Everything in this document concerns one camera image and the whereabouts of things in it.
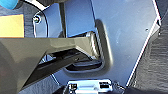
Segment white box blue middle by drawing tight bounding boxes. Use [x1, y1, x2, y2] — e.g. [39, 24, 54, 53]
[66, 78, 113, 94]

